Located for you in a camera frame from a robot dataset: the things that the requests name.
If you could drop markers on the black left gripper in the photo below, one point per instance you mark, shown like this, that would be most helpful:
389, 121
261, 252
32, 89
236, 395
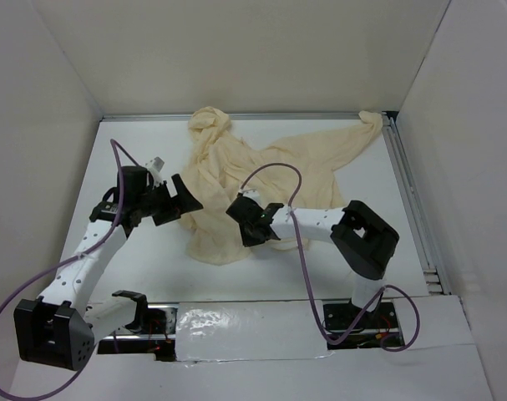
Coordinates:
183, 202

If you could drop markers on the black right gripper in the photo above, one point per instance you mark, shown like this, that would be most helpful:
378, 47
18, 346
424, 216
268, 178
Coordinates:
249, 241

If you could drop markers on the cream yellow jacket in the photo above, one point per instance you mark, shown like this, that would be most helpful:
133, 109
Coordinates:
299, 169

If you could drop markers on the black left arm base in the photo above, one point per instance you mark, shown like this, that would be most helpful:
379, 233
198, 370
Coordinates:
155, 338

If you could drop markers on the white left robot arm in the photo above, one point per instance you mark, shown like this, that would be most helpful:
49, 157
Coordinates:
60, 327

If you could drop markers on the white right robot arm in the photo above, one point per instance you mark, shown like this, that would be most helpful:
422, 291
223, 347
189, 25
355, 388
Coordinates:
365, 240

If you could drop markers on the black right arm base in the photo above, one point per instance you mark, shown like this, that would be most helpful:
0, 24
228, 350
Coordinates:
372, 328

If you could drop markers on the white taped front board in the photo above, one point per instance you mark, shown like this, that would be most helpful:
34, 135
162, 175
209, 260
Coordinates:
247, 331

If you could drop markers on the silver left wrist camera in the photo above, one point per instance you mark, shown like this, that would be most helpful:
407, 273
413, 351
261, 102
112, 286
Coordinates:
155, 165

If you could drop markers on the aluminium frame rail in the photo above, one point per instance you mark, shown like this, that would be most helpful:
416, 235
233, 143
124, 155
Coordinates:
154, 260

